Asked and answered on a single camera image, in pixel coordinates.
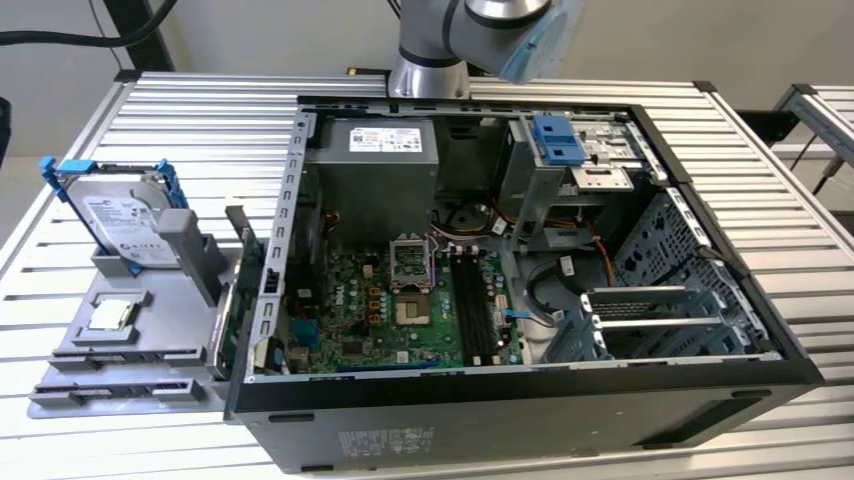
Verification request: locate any RAM stick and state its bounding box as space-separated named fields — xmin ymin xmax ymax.
xmin=32 ymin=383 xmax=196 ymax=401
xmin=52 ymin=349 xmax=202 ymax=363

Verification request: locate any black RAM slot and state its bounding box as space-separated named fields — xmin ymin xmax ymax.
xmin=465 ymin=243 xmax=503 ymax=367
xmin=458 ymin=243 xmax=494 ymax=367
xmin=445 ymin=243 xmax=477 ymax=367
xmin=450 ymin=243 xmax=485 ymax=367

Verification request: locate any metal socket cover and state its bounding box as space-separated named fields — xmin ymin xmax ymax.
xmin=389 ymin=238 xmax=433 ymax=294

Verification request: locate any grey power supply unit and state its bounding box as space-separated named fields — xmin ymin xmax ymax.
xmin=303 ymin=114 xmax=442 ymax=242

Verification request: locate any CPU socket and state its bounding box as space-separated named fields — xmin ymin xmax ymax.
xmin=393 ymin=292 xmax=435 ymax=326

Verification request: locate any grey metal drive cage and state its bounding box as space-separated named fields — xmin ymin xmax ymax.
xmin=497 ymin=112 xmax=669 ymax=251

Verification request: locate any green motherboard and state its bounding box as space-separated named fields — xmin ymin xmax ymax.
xmin=266 ymin=239 xmax=529 ymax=374

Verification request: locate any blue expansion slot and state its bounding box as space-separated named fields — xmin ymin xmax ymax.
xmin=337 ymin=357 xmax=446 ymax=373

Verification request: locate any green graphics card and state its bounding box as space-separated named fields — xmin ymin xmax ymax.
xmin=204 ymin=204 xmax=270 ymax=380

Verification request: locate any grey metal disk bay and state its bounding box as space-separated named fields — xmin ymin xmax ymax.
xmin=579 ymin=284 xmax=782 ymax=361

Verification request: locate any grey parts rack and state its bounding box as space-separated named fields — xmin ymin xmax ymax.
xmin=26 ymin=204 xmax=269 ymax=419

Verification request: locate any black PC case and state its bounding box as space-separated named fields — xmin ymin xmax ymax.
xmin=223 ymin=94 xmax=829 ymax=475

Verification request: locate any hard disk in blue carrier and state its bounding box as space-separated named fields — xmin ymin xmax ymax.
xmin=39 ymin=156 xmax=188 ymax=276

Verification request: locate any silver CPU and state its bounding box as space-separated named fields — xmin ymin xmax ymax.
xmin=90 ymin=301 xmax=140 ymax=331

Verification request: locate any metal slat side table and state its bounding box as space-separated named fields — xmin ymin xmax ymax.
xmin=773 ymin=83 xmax=854 ymax=169

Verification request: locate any yellow white wire bundle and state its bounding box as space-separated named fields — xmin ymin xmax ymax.
xmin=426 ymin=197 xmax=519 ymax=242

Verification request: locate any wire locking lever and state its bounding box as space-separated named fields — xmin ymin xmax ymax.
xmin=426 ymin=233 xmax=443 ymax=294

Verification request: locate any black looped cable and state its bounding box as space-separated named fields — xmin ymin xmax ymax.
xmin=525 ymin=254 xmax=581 ymax=327

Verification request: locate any black cable with blue plug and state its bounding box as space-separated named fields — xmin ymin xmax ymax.
xmin=494 ymin=308 xmax=566 ymax=324

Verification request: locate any blue plastic drive bracket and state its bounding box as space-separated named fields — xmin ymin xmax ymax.
xmin=531 ymin=114 xmax=586 ymax=166

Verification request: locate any orange wire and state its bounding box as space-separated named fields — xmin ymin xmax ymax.
xmin=591 ymin=234 xmax=619 ymax=290

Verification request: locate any black post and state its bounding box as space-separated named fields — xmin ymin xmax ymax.
xmin=112 ymin=0 xmax=176 ymax=82

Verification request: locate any black metal bracket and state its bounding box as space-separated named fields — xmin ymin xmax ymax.
xmin=733 ymin=107 xmax=796 ymax=147

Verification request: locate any thick black cable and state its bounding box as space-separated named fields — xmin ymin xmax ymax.
xmin=0 ymin=0 xmax=180 ymax=50

